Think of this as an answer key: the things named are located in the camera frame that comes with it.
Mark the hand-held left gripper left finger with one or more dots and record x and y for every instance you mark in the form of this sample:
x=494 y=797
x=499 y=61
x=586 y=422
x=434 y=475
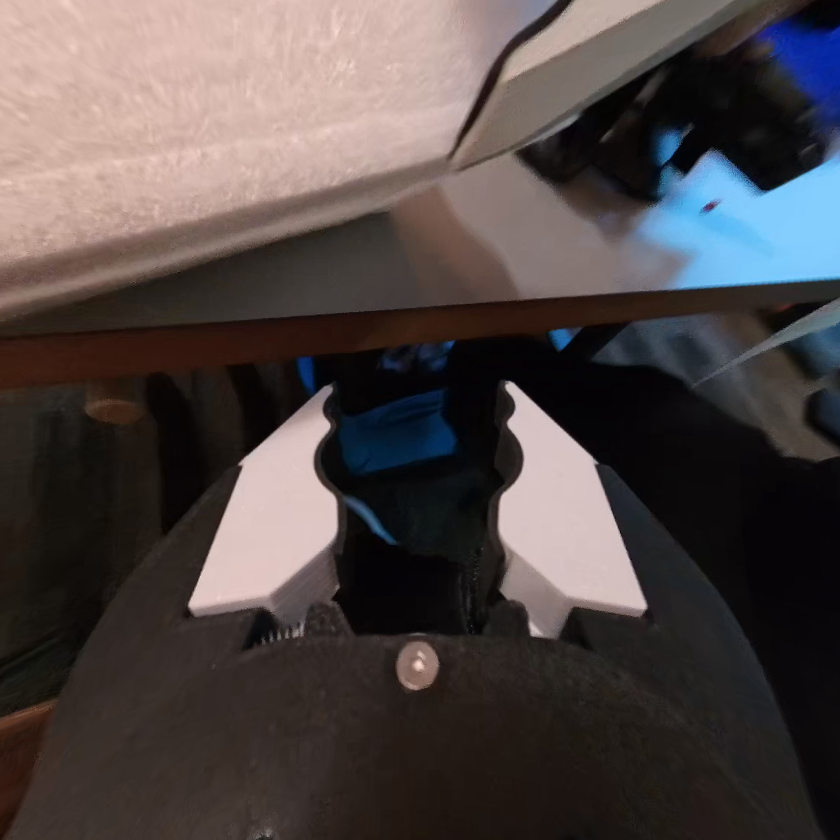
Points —
x=269 y=525

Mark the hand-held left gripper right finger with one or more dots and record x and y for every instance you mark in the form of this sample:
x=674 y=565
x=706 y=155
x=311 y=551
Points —
x=564 y=525

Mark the person's black trousers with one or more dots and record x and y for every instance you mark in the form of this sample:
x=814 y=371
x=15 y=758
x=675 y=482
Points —
x=689 y=472

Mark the blue cloth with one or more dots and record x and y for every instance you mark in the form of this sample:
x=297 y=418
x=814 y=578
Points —
x=394 y=439

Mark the round wooden knob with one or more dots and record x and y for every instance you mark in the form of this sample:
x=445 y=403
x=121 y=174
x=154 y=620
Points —
x=113 y=411

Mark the thin white strip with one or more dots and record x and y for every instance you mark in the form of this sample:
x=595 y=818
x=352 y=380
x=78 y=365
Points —
x=774 y=338

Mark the dark blurred object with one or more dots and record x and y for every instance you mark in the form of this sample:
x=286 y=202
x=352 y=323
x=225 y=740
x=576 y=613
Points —
x=709 y=111

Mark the flat white foam slab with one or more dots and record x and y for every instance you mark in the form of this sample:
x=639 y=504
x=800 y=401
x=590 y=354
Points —
x=590 y=79

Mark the blue plastic bin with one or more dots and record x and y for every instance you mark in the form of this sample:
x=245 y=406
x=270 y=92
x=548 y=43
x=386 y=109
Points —
x=804 y=59

